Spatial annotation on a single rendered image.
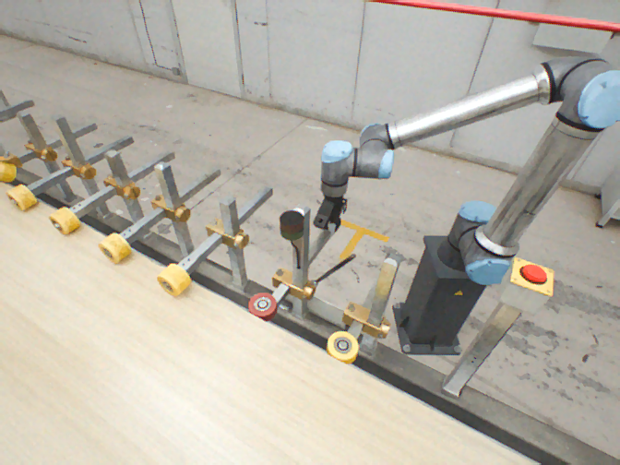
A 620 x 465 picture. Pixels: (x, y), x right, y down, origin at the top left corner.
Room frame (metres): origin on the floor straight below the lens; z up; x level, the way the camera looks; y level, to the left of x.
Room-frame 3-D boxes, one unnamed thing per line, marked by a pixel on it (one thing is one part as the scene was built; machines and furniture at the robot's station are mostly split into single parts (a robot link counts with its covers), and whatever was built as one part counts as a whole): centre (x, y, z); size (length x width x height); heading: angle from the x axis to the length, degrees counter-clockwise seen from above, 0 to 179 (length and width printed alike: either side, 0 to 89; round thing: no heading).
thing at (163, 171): (0.93, 0.43, 0.90); 0.03 x 0.03 x 0.48; 61
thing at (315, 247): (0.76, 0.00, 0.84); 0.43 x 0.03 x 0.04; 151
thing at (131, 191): (1.06, 0.67, 0.95); 0.13 x 0.06 x 0.05; 61
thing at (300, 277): (0.69, 0.00, 0.93); 0.03 x 0.03 x 0.48; 61
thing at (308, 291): (0.69, 0.02, 0.85); 0.13 x 0.06 x 0.05; 61
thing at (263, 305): (0.58, 0.10, 0.85); 0.08 x 0.08 x 0.11
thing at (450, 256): (1.06, -0.70, 0.65); 0.19 x 0.19 x 0.10
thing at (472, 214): (1.05, -0.70, 0.79); 0.17 x 0.15 x 0.18; 174
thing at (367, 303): (0.63, -0.21, 0.83); 0.43 x 0.03 x 0.04; 151
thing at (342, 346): (0.46, -0.11, 0.85); 0.08 x 0.08 x 0.11
